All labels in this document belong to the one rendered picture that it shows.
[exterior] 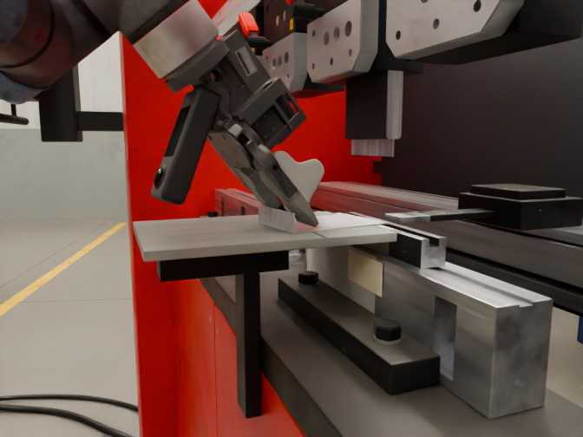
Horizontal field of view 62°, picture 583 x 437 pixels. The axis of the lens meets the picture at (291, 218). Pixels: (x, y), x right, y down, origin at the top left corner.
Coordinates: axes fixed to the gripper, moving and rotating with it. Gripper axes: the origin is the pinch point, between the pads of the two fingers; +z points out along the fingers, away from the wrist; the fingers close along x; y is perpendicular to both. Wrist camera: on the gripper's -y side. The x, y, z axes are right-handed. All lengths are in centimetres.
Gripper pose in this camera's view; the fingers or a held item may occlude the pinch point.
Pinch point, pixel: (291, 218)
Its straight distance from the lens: 55.9
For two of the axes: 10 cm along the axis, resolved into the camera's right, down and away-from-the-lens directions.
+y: 6.7, -6.9, 2.8
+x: -5.0, -1.3, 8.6
